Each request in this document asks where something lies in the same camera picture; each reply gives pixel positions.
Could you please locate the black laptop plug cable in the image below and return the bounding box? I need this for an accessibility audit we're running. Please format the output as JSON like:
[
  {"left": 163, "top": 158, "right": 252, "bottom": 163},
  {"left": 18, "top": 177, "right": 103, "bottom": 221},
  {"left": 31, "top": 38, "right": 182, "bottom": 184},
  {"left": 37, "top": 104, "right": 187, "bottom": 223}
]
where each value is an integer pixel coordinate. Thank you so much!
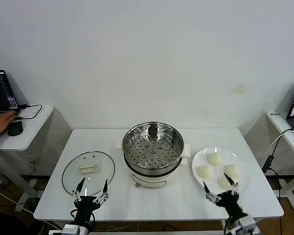
[{"left": 14, "top": 104, "right": 43, "bottom": 120}]

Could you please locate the white side table with label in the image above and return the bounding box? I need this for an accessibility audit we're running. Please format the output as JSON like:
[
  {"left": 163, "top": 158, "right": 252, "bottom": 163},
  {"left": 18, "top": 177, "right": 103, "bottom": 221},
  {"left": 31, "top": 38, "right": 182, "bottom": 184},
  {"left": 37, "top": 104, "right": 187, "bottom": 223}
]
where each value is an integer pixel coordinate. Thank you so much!
[{"left": 267, "top": 111, "right": 294, "bottom": 211}]

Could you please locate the stainless steel steamer basket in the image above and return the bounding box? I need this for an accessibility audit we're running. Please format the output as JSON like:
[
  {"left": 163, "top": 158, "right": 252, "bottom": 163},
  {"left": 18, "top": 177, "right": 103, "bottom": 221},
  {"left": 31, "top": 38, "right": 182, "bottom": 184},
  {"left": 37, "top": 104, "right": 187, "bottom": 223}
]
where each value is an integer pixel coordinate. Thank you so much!
[{"left": 122, "top": 121, "right": 185, "bottom": 171}]

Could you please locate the round white plate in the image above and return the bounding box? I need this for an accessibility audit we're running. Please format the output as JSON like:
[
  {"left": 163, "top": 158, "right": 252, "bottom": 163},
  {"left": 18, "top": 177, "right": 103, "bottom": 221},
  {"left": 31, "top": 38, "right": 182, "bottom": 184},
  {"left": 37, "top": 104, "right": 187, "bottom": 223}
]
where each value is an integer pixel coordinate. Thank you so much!
[{"left": 192, "top": 146, "right": 252, "bottom": 198}]

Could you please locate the white charging cable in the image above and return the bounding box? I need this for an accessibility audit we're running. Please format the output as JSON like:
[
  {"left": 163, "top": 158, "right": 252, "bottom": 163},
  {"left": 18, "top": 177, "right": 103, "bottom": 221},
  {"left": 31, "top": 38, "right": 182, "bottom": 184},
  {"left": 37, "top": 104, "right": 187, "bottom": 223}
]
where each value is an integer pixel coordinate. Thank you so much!
[{"left": 269, "top": 128, "right": 294, "bottom": 156}]

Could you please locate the white steamed baozi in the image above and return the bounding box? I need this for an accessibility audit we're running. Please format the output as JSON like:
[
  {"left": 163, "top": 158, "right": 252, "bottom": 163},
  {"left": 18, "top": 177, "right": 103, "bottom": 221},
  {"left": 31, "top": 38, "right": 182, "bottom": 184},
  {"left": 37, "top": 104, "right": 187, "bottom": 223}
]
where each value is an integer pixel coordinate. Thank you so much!
[
  {"left": 217, "top": 175, "right": 236, "bottom": 190},
  {"left": 223, "top": 164, "right": 242, "bottom": 178},
  {"left": 207, "top": 153, "right": 224, "bottom": 166},
  {"left": 197, "top": 165, "right": 214, "bottom": 179}
]

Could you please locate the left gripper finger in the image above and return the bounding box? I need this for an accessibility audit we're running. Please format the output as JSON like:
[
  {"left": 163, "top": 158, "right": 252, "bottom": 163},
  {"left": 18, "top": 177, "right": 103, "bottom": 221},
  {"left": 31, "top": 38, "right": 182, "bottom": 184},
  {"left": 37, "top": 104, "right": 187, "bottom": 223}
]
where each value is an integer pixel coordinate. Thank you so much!
[
  {"left": 93, "top": 179, "right": 110, "bottom": 204},
  {"left": 72, "top": 177, "right": 87, "bottom": 203}
]

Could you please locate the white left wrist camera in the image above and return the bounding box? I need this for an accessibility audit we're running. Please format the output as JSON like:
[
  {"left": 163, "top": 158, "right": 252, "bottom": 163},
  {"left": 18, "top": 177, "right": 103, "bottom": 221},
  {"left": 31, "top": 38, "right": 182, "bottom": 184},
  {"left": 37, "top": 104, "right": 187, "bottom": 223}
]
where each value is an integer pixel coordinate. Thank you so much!
[{"left": 49, "top": 224, "right": 80, "bottom": 235}]

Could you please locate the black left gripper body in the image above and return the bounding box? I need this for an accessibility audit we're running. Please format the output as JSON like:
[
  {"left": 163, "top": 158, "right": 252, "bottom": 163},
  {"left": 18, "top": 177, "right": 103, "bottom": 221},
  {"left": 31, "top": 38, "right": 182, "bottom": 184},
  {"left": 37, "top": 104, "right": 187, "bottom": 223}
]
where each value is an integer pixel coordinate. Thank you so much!
[{"left": 73, "top": 195, "right": 101, "bottom": 225}]

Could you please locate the white table frame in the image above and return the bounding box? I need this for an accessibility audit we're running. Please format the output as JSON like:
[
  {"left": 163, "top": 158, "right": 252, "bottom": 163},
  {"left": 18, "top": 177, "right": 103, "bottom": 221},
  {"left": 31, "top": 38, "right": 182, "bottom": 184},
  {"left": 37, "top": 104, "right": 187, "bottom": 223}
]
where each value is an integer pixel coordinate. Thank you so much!
[{"left": 36, "top": 219, "right": 264, "bottom": 235}]

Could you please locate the person's bare hand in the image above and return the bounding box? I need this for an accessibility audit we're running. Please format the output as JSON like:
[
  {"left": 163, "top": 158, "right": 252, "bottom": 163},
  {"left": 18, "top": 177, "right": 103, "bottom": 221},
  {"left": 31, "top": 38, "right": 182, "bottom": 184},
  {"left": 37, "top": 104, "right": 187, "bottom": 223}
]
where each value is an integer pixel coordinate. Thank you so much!
[{"left": 0, "top": 111, "right": 17, "bottom": 138}]

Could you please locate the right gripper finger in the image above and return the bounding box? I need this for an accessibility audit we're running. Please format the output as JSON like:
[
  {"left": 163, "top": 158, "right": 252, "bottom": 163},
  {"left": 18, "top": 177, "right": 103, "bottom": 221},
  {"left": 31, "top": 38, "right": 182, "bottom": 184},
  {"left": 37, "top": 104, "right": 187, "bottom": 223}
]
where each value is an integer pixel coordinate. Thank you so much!
[
  {"left": 224, "top": 173, "right": 240, "bottom": 196},
  {"left": 203, "top": 181, "right": 221, "bottom": 203}
]

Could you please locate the black laptop with dark screen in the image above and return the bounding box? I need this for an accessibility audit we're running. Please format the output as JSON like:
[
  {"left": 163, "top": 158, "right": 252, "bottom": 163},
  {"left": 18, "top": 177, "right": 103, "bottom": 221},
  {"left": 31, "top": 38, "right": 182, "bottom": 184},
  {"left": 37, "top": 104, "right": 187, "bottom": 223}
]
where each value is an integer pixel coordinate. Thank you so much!
[{"left": 0, "top": 70, "right": 22, "bottom": 118}]

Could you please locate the round glass pot lid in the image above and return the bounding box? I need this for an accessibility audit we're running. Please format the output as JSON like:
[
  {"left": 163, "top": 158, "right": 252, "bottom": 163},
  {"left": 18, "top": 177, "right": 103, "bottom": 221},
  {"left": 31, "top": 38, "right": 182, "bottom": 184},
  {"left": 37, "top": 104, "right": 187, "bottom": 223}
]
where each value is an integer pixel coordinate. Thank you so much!
[{"left": 62, "top": 151, "right": 116, "bottom": 197}]

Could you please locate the white side table with mouse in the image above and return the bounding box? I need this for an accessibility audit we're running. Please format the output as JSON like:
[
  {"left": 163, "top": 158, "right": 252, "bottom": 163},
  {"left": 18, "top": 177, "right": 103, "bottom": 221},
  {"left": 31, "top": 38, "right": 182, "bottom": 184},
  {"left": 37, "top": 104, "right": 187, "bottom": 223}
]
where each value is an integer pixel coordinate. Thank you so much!
[{"left": 0, "top": 104, "right": 55, "bottom": 205}]

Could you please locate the black power adapter with cable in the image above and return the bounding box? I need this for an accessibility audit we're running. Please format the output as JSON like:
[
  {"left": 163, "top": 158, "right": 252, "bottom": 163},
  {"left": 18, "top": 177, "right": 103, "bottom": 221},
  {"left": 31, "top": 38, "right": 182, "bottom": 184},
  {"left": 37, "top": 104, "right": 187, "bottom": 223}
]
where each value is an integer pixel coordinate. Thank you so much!
[{"left": 261, "top": 129, "right": 294, "bottom": 173}]

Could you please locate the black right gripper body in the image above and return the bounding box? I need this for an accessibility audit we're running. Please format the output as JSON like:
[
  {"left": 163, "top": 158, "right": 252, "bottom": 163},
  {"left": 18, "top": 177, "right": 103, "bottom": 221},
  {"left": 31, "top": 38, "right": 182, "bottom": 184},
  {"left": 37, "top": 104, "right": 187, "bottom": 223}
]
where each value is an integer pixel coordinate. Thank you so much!
[{"left": 216, "top": 191, "right": 244, "bottom": 217}]

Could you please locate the white electric cooking pot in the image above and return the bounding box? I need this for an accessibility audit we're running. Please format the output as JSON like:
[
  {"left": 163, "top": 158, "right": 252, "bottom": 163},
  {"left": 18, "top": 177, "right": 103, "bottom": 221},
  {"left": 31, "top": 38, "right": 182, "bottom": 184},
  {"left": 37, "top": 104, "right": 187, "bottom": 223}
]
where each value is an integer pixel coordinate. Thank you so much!
[{"left": 115, "top": 141, "right": 192, "bottom": 189}]

